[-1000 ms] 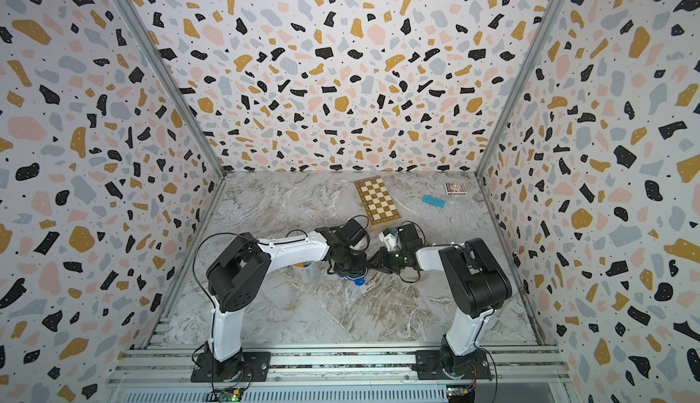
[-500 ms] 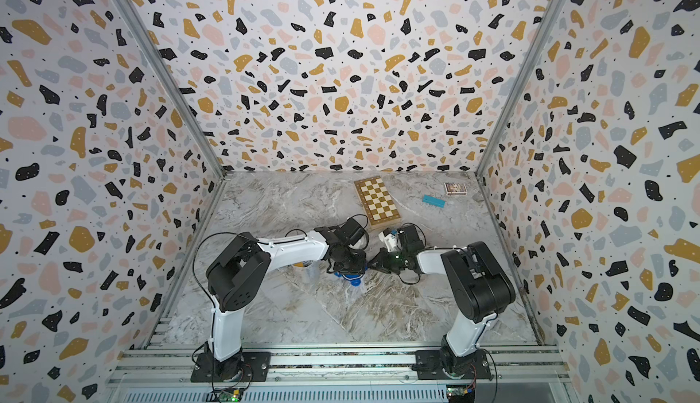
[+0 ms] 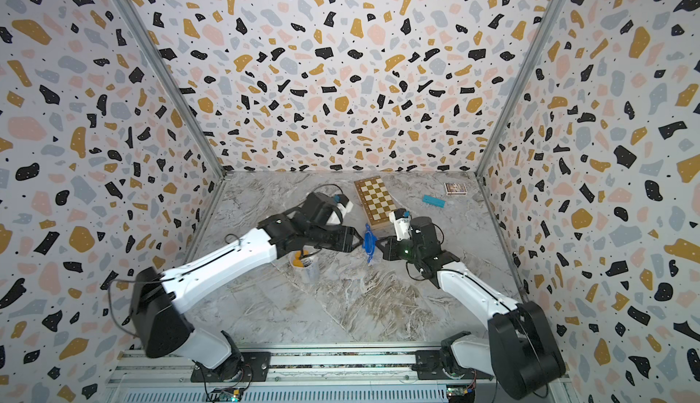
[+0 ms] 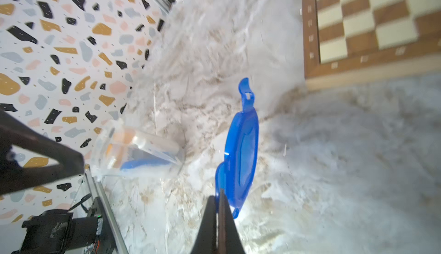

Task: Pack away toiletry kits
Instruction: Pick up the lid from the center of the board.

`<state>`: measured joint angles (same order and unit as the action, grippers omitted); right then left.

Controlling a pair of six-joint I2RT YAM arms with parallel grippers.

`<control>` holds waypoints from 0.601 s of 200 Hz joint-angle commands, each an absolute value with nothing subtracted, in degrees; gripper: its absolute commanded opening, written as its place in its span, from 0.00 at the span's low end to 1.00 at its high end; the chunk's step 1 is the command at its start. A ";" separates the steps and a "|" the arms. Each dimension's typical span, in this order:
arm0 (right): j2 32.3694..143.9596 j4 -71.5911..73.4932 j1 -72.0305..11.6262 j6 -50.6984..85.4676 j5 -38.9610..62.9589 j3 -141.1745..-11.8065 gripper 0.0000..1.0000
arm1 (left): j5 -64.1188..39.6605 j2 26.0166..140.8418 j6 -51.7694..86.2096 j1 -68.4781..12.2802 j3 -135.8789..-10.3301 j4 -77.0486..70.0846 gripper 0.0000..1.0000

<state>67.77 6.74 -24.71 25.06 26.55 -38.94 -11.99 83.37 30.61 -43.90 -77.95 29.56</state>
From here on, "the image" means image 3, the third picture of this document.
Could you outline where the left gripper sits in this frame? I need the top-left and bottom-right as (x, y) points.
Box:
(308, 223), (368, 252)

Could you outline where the blue container lid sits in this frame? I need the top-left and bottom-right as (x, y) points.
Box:
(363, 224), (377, 264)

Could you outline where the clear plastic container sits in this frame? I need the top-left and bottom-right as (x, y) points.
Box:
(289, 250), (320, 284)

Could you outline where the cream tube orange cap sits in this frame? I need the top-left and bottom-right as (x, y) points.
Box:
(291, 250), (307, 268)

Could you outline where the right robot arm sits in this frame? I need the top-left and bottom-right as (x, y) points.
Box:
(377, 209), (566, 400)

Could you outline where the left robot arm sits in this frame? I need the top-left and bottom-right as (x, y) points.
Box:
(129, 191), (362, 380)

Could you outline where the wooden chessboard box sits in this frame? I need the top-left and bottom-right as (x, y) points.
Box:
(354, 176), (397, 227)

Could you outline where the teal small box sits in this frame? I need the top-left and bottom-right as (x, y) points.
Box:
(422, 195), (446, 208)

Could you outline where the playing card box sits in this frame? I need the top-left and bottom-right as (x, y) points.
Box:
(445, 182), (468, 196)

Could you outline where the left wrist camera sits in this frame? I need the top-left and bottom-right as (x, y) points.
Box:
(333, 193), (354, 216)

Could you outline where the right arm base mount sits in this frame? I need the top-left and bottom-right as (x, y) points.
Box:
(411, 331), (494, 380)

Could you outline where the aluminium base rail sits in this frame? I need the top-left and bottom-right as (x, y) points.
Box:
(103, 342), (572, 403)

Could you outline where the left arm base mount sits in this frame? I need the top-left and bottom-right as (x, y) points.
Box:
(191, 351), (272, 384)

